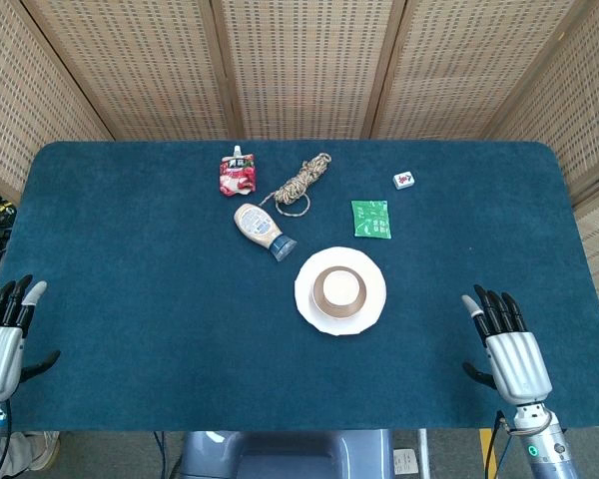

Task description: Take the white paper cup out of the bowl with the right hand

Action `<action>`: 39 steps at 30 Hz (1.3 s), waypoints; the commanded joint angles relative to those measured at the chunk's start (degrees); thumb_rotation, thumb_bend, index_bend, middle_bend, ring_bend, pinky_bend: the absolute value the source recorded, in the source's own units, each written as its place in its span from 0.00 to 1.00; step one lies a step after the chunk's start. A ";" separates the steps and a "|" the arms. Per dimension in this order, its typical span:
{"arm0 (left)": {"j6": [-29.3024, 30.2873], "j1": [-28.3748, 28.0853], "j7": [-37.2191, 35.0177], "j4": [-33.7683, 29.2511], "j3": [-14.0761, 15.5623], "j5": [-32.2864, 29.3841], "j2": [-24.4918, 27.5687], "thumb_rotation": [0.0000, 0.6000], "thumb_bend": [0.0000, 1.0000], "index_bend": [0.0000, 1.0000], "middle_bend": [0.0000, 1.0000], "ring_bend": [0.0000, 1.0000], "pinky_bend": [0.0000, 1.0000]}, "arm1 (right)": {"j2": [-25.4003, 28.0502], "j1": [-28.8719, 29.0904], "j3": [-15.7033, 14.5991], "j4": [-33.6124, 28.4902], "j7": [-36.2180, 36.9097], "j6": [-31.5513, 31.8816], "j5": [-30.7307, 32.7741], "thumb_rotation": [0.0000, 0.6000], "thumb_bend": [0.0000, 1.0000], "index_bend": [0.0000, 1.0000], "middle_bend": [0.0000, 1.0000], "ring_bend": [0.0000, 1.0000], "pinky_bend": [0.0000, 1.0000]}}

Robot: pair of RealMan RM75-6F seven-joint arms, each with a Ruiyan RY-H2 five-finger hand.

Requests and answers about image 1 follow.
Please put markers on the white mahjong tile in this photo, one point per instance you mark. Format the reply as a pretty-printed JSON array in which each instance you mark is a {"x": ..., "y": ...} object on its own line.
[{"x": 403, "y": 180}]

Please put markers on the green snack packet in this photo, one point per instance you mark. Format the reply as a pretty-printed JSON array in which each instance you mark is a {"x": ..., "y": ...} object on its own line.
[{"x": 371, "y": 218}]

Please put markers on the white paper plate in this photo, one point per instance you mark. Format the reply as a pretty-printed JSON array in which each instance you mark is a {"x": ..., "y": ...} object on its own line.
[{"x": 340, "y": 291}]

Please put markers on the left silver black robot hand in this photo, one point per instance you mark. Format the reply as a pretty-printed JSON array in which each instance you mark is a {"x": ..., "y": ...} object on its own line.
[{"x": 0, "y": 349}]

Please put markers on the small brown white paper cup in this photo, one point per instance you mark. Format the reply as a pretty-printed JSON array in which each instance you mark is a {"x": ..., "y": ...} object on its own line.
[{"x": 340, "y": 292}]

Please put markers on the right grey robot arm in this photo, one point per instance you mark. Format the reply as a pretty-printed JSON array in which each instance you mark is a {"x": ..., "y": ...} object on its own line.
[{"x": 541, "y": 441}]

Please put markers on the beige sauce squeeze bottle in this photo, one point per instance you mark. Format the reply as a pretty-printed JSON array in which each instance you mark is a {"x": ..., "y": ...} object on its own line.
[{"x": 261, "y": 229}]

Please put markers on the woven bamboo folding screen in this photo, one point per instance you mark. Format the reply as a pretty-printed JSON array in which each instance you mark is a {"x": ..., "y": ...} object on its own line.
[{"x": 299, "y": 65}]

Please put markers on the blue table cloth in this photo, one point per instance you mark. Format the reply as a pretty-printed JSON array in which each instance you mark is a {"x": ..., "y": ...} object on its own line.
[{"x": 299, "y": 289}]

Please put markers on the grey robot torso base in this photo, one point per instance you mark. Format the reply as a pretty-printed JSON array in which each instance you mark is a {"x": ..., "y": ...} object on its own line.
[{"x": 287, "y": 455}]

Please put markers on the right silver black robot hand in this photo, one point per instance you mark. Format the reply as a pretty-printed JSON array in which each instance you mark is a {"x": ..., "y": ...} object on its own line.
[{"x": 516, "y": 359}]

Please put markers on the red drink pouch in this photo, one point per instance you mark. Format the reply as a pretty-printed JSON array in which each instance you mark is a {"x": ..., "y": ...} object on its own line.
[{"x": 237, "y": 173}]

